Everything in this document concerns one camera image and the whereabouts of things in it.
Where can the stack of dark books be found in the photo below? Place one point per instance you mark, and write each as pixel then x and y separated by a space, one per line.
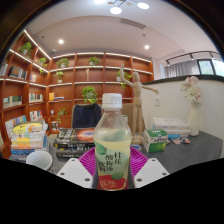
pixel 73 138

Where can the branched ceiling lamp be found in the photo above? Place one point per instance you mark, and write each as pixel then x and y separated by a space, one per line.
pixel 115 10

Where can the white vase with flowers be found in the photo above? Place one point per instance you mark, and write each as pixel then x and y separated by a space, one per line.
pixel 194 121

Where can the wooden artist mannequin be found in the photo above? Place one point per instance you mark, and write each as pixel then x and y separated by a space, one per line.
pixel 136 100

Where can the stack of white boxes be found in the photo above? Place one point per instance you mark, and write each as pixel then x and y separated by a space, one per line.
pixel 171 125

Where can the window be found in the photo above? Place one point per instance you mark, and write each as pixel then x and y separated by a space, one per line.
pixel 208 67

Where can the white wall socket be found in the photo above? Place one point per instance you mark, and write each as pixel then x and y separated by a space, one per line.
pixel 157 101

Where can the black track light rail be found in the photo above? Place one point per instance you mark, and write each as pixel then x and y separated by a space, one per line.
pixel 190 54

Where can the green white tissue box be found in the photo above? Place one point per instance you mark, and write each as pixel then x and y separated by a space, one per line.
pixel 155 141

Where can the clear drink bottle white cap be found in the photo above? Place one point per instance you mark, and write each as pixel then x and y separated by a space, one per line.
pixel 112 143

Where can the white patterned mug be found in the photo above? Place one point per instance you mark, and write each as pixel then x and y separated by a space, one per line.
pixel 39 160

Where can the stack of colourful books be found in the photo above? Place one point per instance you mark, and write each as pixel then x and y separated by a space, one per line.
pixel 28 140

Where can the ceiling air vent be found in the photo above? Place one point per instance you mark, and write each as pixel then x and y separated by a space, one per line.
pixel 132 23

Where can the recessed ceiling spotlight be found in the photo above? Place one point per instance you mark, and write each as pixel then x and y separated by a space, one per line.
pixel 61 41
pixel 146 47

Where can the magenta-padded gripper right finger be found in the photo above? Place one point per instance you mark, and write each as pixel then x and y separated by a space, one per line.
pixel 151 170

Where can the grey curtain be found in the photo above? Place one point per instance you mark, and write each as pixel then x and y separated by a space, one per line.
pixel 181 69

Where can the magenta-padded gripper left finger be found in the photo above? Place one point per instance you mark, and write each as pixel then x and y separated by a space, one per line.
pixel 75 172

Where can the wooden shelf unit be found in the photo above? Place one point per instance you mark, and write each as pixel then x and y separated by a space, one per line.
pixel 66 90

